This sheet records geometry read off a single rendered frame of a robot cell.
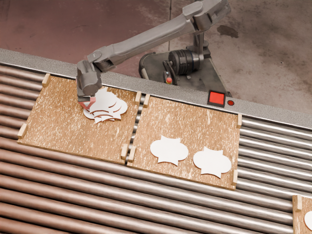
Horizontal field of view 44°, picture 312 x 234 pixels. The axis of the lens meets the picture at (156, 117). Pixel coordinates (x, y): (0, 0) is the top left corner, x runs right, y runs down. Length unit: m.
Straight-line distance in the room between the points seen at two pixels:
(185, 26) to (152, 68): 1.43
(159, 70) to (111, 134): 1.28
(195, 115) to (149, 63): 1.20
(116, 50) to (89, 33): 1.96
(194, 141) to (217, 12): 0.51
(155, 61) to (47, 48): 0.91
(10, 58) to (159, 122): 0.73
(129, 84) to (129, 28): 1.72
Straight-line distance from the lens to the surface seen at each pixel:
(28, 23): 3.46
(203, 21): 1.34
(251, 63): 3.33
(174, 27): 1.35
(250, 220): 1.47
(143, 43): 1.36
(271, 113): 1.77
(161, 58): 2.82
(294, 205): 1.54
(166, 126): 1.57
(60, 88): 1.68
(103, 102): 1.57
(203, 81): 2.73
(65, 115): 1.59
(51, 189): 1.44
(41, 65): 1.81
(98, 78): 1.39
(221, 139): 1.58
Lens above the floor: 2.20
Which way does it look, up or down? 53 degrees down
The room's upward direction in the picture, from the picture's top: 10 degrees clockwise
